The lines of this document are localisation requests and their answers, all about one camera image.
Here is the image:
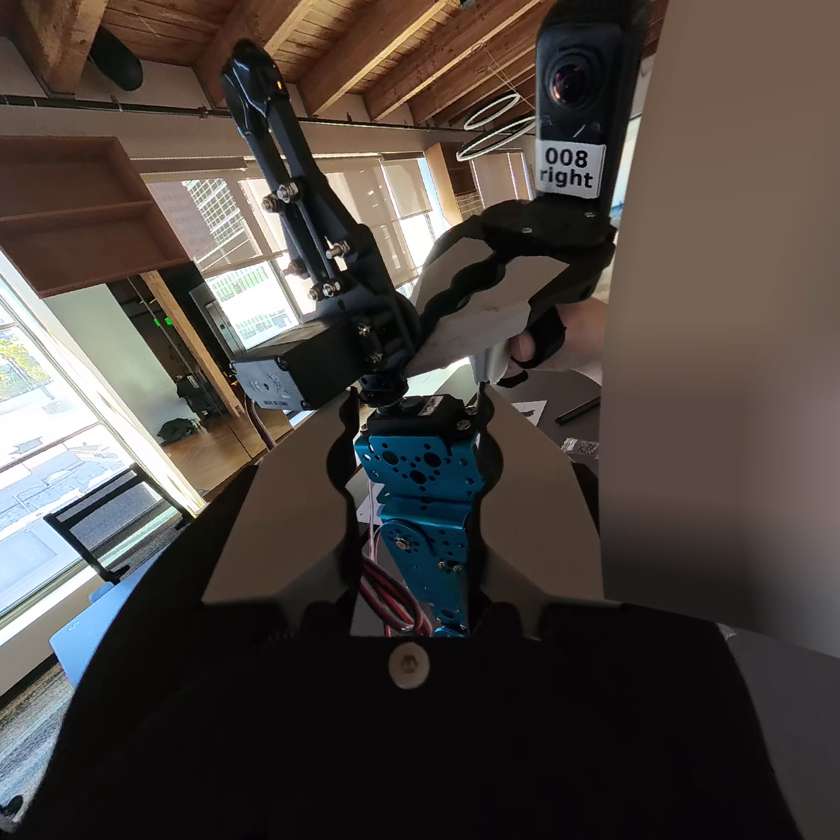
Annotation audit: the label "red white black servo cable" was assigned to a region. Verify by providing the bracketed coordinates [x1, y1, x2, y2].
[246, 403, 284, 455]

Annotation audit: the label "black ceiling speaker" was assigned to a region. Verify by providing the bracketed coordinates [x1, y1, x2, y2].
[88, 26, 144, 92]

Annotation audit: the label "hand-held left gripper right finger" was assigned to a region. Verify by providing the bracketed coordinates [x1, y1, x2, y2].
[472, 387, 602, 616]

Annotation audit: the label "person's right hand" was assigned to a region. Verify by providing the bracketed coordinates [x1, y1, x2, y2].
[509, 297, 610, 389]

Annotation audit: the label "light grey laptop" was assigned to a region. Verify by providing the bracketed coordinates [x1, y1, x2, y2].
[49, 577, 120, 672]

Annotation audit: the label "bundled servo cables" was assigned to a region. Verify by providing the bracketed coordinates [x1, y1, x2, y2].
[357, 482, 435, 637]

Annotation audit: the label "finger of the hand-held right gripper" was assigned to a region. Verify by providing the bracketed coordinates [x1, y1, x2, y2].
[408, 258, 570, 371]
[411, 235, 507, 329]

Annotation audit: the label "wooden wall shelf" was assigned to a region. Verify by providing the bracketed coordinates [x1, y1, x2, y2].
[0, 136, 193, 299]

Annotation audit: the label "large grid window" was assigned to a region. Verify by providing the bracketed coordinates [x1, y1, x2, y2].
[0, 157, 435, 618]

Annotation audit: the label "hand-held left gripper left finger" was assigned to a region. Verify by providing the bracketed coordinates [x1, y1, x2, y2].
[202, 387, 362, 616]

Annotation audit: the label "black frame chair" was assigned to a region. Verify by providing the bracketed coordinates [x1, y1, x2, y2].
[45, 462, 195, 585]

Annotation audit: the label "blue and black toy robot arm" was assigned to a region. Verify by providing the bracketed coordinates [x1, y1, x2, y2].
[220, 39, 506, 639]

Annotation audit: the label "white ring pendant lamp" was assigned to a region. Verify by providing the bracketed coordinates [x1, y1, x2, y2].
[463, 92, 523, 131]
[456, 117, 540, 162]

